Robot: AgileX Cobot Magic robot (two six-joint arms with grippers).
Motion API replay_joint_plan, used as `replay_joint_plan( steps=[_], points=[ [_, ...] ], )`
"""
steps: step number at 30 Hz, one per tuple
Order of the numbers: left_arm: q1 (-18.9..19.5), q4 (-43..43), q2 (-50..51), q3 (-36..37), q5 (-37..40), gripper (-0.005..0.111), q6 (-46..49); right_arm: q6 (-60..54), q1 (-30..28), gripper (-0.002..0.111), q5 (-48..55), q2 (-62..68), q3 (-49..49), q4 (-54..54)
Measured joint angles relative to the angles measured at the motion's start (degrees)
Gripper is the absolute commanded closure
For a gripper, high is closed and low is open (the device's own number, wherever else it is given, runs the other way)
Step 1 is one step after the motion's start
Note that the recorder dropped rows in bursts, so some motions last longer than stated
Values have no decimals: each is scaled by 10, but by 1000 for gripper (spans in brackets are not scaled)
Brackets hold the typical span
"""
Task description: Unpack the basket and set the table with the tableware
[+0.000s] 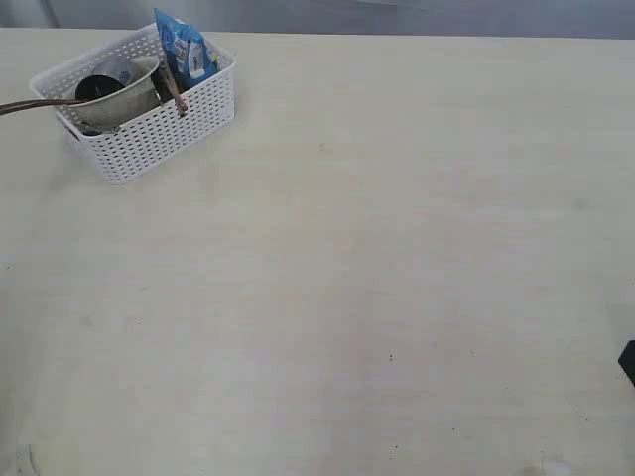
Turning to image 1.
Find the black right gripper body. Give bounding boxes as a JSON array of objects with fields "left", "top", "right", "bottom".
[{"left": 618, "top": 339, "right": 635, "bottom": 386}]

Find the wooden chopstick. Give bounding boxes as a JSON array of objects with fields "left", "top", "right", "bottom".
[
  {"left": 153, "top": 68, "right": 179, "bottom": 104},
  {"left": 162, "top": 63, "right": 188, "bottom": 117}
]

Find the blue snack bag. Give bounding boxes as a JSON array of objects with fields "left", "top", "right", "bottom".
[{"left": 154, "top": 8, "right": 219, "bottom": 89}]

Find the white perforated plastic basket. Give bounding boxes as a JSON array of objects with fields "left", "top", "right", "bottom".
[{"left": 29, "top": 24, "right": 236, "bottom": 184}]

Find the grey metal cup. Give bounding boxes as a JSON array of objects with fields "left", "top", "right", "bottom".
[{"left": 91, "top": 57, "right": 134, "bottom": 85}]

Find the silver metal spoon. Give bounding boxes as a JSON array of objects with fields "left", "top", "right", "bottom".
[{"left": 77, "top": 124, "right": 120, "bottom": 137}]

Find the beige metal bowl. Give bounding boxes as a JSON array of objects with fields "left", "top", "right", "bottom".
[{"left": 69, "top": 56, "right": 161, "bottom": 129}]

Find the black ladle with brown handle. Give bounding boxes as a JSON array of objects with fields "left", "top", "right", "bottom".
[{"left": 1, "top": 75, "right": 124, "bottom": 115}]

